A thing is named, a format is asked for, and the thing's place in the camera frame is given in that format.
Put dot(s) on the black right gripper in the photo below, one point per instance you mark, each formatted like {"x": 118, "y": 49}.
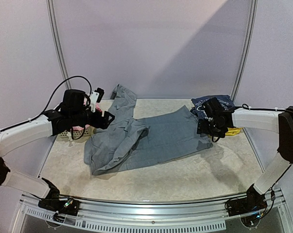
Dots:
{"x": 204, "y": 121}

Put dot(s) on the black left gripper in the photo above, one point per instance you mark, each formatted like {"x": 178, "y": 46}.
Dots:
{"x": 104, "y": 124}

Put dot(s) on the grey garment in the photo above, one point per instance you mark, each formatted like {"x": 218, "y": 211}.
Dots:
{"x": 130, "y": 143}

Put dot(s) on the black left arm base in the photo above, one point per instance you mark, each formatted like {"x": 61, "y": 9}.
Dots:
{"x": 53, "y": 202}

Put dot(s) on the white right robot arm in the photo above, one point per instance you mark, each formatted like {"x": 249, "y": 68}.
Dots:
{"x": 270, "y": 131}

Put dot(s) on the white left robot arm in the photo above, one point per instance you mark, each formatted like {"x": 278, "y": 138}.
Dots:
{"x": 20, "y": 149}

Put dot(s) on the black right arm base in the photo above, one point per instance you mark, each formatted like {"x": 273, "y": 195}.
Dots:
{"x": 254, "y": 201}

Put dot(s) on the beige perforated laundry basket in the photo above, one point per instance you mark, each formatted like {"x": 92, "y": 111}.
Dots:
{"x": 77, "y": 133}

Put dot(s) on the yellow folded t-shirt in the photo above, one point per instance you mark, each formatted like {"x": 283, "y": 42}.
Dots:
{"x": 233, "y": 131}

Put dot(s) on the pink garment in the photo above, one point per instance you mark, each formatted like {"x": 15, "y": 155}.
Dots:
{"x": 97, "y": 106}

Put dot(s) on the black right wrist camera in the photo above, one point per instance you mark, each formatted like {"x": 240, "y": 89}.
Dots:
{"x": 212, "y": 107}

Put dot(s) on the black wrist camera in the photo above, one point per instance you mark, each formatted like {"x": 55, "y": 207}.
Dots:
{"x": 212, "y": 107}
{"x": 75, "y": 101}

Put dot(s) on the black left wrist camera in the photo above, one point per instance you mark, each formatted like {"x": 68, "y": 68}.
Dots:
{"x": 75, "y": 101}

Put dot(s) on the left aluminium frame post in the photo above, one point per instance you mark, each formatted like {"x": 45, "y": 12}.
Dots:
{"x": 57, "y": 42}

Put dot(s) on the aluminium frame post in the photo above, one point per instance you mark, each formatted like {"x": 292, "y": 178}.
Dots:
{"x": 57, "y": 42}
{"x": 245, "y": 48}

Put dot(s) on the aluminium front rail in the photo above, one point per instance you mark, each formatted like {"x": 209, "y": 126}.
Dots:
{"x": 196, "y": 216}

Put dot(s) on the right aluminium frame post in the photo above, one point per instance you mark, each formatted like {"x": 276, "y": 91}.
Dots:
{"x": 245, "y": 48}

